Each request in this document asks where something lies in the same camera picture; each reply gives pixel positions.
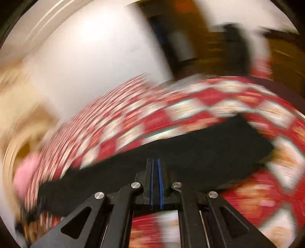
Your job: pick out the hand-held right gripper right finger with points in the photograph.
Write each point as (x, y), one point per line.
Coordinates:
(160, 186)

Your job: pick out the cream round bed headboard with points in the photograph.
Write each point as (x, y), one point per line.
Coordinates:
(9, 155)

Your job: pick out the dark wooden door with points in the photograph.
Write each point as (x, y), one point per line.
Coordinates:
(286, 62)

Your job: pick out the beige patterned curtain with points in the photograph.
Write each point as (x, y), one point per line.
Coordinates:
(16, 95)

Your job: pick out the black pants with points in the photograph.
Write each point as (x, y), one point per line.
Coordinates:
(209, 152)

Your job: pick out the red checkered bear blanket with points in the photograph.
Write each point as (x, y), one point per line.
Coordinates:
(147, 114)

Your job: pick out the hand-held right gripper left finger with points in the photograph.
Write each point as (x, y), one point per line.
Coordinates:
(151, 186)

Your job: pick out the pink pillow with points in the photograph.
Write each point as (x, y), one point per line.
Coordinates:
(26, 174)

